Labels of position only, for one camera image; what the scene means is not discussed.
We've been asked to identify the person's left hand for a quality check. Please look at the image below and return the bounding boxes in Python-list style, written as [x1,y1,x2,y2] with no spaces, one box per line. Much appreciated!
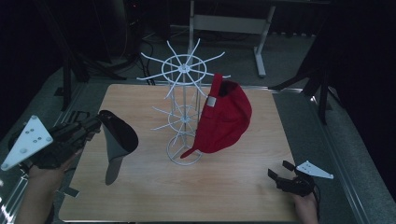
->
[27,148,83,189]

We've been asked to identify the dark flat strip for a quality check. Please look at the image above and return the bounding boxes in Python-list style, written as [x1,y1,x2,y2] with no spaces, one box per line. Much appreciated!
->
[57,185,80,198]

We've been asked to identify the grey sun visor cap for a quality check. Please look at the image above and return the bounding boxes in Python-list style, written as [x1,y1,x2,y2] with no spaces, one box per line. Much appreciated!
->
[97,109,140,187]

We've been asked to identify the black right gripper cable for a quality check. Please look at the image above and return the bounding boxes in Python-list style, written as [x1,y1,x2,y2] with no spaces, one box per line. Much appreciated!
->
[312,186,322,224]

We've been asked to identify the dark equipment cabinet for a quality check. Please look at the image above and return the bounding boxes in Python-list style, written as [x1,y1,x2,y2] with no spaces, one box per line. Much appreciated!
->
[122,0,148,60]

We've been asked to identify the black floor cables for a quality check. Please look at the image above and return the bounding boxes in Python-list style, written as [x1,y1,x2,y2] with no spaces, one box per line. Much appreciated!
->
[136,36,157,86]

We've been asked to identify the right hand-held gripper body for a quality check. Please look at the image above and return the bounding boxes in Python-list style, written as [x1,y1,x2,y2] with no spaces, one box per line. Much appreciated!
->
[276,160,334,198]

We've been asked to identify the black tripod stand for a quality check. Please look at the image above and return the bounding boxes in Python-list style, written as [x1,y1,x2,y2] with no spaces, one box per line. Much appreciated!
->
[270,18,347,126]

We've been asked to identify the person's right hand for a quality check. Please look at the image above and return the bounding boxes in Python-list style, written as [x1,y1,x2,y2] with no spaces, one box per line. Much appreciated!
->
[291,190,319,220]

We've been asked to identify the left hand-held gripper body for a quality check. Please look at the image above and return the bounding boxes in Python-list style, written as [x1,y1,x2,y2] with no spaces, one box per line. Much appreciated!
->
[0,115,82,172]

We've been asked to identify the aluminium floor rail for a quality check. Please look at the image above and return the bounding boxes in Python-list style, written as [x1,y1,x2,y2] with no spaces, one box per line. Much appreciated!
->
[270,87,372,224]
[0,83,89,224]

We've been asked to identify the white wire display rack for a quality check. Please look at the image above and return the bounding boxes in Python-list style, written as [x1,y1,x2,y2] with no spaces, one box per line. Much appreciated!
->
[136,38,232,167]

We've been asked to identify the red baseball cap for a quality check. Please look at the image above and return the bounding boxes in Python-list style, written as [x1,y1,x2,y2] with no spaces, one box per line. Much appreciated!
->
[179,72,253,160]

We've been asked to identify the white metal desk frame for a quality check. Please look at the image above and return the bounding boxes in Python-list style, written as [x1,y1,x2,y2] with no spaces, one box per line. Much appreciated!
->
[188,0,276,78]

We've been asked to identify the black stand with legs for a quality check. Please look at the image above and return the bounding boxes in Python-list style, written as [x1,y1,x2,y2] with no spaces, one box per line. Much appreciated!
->
[36,0,127,112]

